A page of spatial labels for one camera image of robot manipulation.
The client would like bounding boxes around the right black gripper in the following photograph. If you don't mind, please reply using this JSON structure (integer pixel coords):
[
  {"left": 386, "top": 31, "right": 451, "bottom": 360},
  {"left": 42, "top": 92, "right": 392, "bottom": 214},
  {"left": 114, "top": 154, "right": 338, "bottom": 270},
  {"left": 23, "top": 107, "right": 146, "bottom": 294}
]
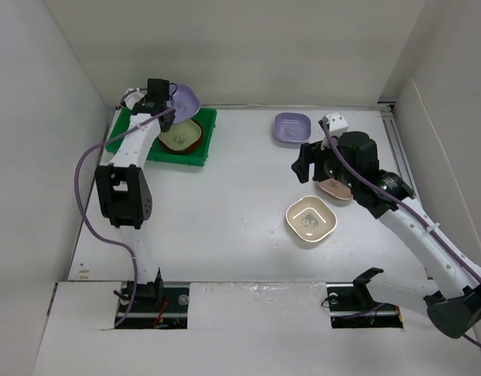
[{"left": 291, "top": 133, "right": 358, "bottom": 190}]

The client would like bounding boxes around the green square bowl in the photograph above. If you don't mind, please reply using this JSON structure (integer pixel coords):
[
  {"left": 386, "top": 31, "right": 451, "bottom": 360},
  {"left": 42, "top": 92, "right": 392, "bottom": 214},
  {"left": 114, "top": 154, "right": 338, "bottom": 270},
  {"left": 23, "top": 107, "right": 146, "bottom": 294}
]
[{"left": 157, "top": 119, "right": 203, "bottom": 152}]

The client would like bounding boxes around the purple square bowl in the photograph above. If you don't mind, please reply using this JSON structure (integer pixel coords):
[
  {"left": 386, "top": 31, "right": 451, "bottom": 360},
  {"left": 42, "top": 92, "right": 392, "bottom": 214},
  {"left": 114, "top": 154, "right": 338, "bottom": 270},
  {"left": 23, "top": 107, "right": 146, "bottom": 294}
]
[
  {"left": 169, "top": 83, "right": 201, "bottom": 124},
  {"left": 273, "top": 112, "right": 312, "bottom": 144}
]

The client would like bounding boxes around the red round plate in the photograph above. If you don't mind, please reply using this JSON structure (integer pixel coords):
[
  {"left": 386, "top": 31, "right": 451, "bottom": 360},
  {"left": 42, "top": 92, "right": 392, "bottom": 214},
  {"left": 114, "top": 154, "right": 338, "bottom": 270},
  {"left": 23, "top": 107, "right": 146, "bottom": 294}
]
[{"left": 158, "top": 119, "right": 205, "bottom": 156}]

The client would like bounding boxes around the cream square bowl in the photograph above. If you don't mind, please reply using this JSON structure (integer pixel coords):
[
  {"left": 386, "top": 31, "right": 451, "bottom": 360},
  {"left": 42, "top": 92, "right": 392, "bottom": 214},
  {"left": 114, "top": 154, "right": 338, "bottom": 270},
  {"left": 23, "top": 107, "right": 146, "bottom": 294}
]
[{"left": 285, "top": 196, "right": 338, "bottom": 244}]

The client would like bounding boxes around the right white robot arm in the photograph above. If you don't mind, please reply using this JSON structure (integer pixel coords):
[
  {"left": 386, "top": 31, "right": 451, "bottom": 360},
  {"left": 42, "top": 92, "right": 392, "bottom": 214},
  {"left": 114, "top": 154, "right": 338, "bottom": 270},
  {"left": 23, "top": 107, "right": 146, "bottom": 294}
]
[{"left": 291, "top": 131, "right": 481, "bottom": 339}]

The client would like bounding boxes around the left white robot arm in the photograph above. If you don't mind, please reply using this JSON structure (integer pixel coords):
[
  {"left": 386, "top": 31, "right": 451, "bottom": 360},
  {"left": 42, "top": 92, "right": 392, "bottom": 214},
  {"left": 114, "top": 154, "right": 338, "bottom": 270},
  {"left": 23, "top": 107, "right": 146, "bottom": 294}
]
[{"left": 95, "top": 78, "right": 175, "bottom": 311}]

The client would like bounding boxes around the green plastic bin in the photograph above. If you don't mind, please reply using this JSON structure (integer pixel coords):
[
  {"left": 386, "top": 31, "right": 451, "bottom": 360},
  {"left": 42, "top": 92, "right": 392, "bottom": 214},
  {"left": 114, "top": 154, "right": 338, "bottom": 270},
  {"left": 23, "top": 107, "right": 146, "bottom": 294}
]
[{"left": 110, "top": 107, "right": 217, "bottom": 167}]

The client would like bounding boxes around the pink square bowl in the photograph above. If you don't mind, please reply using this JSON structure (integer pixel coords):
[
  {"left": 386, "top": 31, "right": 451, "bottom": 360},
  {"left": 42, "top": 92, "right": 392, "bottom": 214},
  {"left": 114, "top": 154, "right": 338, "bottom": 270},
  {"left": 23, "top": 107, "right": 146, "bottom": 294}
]
[{"left": 317, "top": 179, "right": 353, "bottom": 201}]

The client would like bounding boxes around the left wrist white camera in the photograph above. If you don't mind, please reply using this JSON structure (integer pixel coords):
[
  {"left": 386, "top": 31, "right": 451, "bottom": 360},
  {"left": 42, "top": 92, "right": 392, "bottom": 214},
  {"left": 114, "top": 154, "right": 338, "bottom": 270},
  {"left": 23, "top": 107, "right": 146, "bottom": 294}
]
[{"left": 120, "top": 88, "right": 145, "bottom": 110}]

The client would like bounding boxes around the wrist white camera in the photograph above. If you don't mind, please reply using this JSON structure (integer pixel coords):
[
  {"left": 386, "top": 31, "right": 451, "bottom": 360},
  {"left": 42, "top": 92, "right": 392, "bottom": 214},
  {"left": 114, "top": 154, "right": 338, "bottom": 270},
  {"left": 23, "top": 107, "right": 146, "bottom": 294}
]
[
  {"left": 319, "top": 112, "right": 349, "bottom": 136},
  {"left": 120, "top": 88, "right": 145, "bottom": 110}
]

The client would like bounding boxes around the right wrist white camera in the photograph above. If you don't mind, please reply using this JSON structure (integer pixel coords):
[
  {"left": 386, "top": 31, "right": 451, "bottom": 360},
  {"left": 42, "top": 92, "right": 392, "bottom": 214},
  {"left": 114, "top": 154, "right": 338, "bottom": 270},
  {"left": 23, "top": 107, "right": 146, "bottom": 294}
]
[{"left": 319, "top": 112, "right": 349, "bottom": 136}]

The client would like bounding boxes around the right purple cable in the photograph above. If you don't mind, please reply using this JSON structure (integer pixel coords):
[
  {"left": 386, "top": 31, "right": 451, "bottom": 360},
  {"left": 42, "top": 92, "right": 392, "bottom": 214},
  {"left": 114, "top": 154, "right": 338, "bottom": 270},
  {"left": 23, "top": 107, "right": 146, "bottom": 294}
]
[{"left": 320, "top": 117, "right": 481, "bottom": 352}]

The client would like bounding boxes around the purple cable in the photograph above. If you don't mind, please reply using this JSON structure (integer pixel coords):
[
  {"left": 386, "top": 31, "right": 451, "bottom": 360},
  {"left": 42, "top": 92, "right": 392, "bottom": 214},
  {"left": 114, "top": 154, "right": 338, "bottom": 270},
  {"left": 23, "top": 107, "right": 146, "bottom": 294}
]
[
  {"left": 320, "top": 117, "right": 481, "bottom": 352},
  {"left": 74, "top": 80, "right": 177, "bottom": 330}
]

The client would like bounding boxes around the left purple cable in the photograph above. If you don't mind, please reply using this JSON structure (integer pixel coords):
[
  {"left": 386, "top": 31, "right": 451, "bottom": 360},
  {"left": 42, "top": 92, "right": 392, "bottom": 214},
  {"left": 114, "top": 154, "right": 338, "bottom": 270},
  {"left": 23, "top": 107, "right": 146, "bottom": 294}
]
[{"left": 74, "top": 80, "right": 177, "bottom": 330}]

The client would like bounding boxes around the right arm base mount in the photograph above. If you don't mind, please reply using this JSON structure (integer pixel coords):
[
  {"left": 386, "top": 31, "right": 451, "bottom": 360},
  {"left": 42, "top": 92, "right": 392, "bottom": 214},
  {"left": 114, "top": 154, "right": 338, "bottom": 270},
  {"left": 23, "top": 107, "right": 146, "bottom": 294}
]
[{"left": 321, "top": 283, "right": 403, "bottom": 329}]

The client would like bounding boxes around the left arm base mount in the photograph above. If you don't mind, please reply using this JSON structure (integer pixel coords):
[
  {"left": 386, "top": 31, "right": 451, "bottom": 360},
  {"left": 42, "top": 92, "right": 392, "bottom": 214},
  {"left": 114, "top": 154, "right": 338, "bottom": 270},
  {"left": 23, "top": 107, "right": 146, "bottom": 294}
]
[{"left": 114, "top": 282, "right": 190, "bottom": 330}]

